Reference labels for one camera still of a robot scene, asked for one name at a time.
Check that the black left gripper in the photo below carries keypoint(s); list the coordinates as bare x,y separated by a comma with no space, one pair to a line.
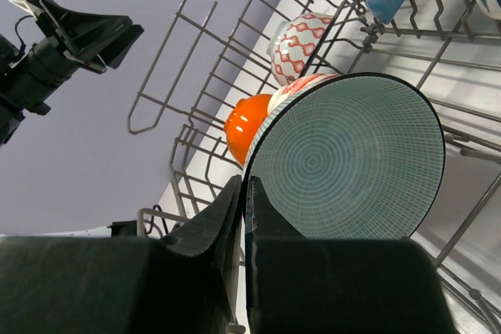
95,42

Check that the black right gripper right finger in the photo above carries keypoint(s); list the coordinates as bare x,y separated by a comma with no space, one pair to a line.
300,285

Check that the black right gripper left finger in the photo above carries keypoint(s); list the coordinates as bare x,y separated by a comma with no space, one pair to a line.
184,282

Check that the pale green bowl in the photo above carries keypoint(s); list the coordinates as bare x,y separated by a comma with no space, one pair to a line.
359,156

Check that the blue white patterned bowl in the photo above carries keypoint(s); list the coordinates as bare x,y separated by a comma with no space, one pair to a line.
293,44

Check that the orange floral pattern bowl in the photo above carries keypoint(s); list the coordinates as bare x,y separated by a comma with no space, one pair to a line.
297,86

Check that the grey wire dish rack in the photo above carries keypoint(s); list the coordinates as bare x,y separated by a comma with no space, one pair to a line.
431,73

